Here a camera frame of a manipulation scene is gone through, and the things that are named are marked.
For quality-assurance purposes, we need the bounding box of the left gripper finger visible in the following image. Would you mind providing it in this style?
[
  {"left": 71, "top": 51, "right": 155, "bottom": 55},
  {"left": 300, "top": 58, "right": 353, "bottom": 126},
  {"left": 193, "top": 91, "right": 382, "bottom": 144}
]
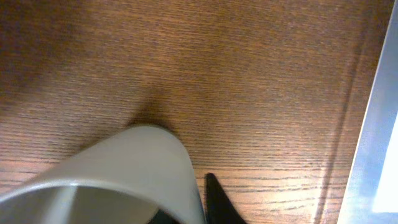
[{"left": 205, "top": 173, "right": 246, "bottom": 224}]

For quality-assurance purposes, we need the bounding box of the clear plastic storage bin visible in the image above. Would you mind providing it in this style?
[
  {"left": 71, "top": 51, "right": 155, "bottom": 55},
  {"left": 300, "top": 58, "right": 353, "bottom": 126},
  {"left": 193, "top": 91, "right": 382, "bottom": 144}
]
[{"left": 338, "top": 6, "right": 397, "bottom": 223}]

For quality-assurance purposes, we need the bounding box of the grey cup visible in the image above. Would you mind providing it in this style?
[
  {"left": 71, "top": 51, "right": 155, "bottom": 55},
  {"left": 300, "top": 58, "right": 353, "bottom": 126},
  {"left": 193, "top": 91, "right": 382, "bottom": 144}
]
[{"left": 1, "top": 126, "right": 206, "bottom": 223}]

